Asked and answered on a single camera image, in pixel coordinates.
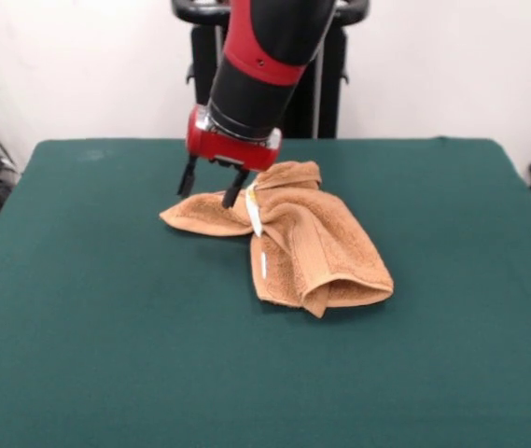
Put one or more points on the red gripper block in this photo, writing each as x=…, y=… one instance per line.
x=232, y=149

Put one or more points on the tan terry towel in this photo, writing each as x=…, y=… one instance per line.
x=321, y=242

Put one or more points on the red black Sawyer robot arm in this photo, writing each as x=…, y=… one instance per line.
x=255, y=93

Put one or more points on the dark green table cloth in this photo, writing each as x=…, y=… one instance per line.
x=106, y=350

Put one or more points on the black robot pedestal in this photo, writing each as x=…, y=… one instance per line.
x=332, y=93

